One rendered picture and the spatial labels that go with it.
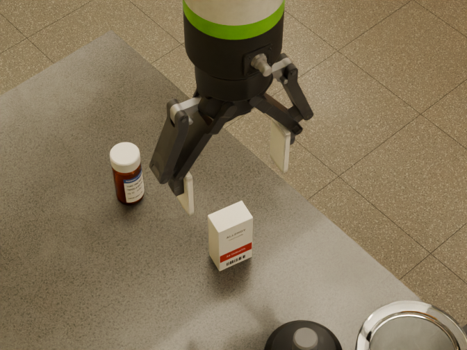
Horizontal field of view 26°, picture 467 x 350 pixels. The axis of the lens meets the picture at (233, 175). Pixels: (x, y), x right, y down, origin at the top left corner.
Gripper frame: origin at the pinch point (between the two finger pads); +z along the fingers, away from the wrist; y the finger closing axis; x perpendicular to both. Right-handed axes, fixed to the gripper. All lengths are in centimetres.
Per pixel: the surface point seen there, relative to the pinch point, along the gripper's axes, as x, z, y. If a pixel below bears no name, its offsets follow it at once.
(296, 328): -13.2, 15.1, 1.1
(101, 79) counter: 36.5, 18.9, -1.2
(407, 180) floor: 50, 113, 78
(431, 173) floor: 49, 113, 85
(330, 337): -16.2, 15.1, 3.9
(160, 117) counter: 25.9, 18.9, 3.0
